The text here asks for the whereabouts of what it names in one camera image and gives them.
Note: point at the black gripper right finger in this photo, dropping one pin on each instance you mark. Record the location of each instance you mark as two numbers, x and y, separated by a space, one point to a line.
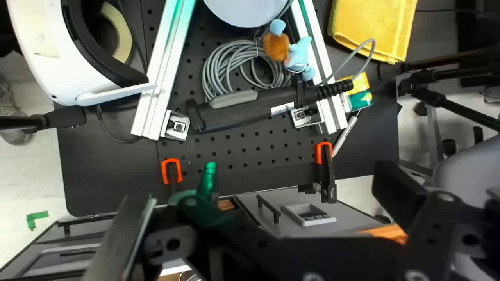
401 193

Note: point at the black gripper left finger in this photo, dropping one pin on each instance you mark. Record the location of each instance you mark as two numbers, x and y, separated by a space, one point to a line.
123 240

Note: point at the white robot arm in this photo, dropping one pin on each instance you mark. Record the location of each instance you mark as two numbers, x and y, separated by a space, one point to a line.
52 63

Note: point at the blue orange plush toy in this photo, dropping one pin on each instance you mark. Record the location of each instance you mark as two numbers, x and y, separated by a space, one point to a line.
299 56

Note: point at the wooden play kitchen unit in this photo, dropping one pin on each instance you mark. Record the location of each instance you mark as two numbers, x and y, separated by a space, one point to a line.
345 213

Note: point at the black bar clamp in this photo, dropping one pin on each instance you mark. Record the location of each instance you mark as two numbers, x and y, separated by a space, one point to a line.
329 181

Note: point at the orange clamp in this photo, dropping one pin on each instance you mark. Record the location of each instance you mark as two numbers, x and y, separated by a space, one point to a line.
318 154
163 174

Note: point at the white marker pen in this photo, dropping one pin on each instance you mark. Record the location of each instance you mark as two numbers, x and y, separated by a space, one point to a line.
345 138

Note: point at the green spring clamp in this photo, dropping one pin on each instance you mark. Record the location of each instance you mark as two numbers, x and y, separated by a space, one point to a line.
209 182

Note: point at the yellow green small box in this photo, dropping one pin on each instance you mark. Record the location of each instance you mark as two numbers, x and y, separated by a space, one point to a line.
360 95

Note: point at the black perforated robot table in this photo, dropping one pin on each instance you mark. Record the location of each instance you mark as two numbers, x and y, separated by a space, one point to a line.
251 149

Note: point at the yellow cloth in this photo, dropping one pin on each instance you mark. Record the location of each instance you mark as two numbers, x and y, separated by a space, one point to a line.
376 26

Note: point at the light grey disc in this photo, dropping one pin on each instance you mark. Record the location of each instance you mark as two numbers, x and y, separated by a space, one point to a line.
245 13

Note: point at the black camera tripod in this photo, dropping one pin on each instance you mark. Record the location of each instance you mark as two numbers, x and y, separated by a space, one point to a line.
443 99

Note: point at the aluminium rail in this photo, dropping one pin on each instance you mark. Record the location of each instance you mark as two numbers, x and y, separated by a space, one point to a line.
326 79
165 68

